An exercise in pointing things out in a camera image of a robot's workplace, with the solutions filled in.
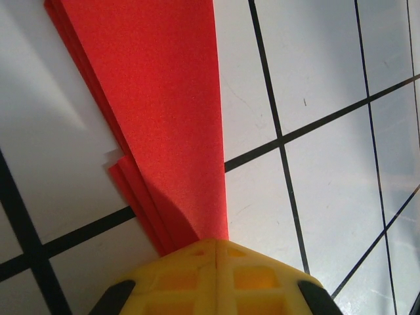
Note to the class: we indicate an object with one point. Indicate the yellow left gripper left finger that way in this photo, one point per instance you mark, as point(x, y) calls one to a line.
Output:
point(177, 285)

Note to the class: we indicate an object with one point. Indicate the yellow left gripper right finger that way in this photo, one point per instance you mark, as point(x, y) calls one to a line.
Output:
point(259, 285)

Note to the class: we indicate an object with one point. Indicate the red paper sheet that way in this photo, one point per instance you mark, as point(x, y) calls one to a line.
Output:
point(157, 98)

